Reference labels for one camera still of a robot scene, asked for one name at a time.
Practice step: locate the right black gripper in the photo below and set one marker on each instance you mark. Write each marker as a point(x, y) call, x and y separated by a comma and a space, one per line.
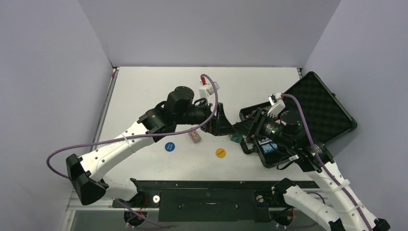
point(257, 122)

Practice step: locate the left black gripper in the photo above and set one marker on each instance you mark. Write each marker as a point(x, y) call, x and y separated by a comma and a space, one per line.
point(219, 124)

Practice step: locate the green chip stack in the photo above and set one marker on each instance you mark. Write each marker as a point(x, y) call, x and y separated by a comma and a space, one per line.
point(237, 138)

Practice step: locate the light blue chip stack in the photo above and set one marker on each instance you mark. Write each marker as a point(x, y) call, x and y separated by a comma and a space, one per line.
point(269, 148)

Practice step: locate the blue small blind button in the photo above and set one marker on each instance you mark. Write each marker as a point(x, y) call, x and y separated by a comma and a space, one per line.
point(169, 146)

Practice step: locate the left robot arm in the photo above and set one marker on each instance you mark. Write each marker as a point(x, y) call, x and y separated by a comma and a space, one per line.
point(87, 172)

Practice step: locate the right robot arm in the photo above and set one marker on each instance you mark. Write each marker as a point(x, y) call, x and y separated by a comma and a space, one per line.
point(346, 212)

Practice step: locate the black poker set case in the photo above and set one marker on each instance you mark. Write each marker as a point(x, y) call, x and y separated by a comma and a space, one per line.
point(325, 117)

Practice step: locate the yellow big blind button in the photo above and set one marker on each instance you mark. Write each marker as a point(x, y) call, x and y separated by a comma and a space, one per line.
point(220, 153)

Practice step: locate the blue playing card deck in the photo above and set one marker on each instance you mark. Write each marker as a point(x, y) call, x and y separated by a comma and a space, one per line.
point(264, 141)

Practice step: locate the pink chip stack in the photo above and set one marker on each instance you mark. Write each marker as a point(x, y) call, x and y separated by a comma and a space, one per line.
point(194, 136)

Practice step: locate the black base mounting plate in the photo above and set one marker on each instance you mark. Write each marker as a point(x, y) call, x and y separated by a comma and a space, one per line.
point(185, 201)

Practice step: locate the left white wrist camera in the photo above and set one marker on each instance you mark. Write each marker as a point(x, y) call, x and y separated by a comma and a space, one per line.
point(205, 90)

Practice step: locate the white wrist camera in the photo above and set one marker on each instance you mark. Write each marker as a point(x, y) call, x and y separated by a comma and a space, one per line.
point(205, 90)
point(277, 104)

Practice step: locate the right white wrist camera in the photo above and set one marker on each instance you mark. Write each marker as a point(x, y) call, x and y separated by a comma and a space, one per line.
point(277, 104)

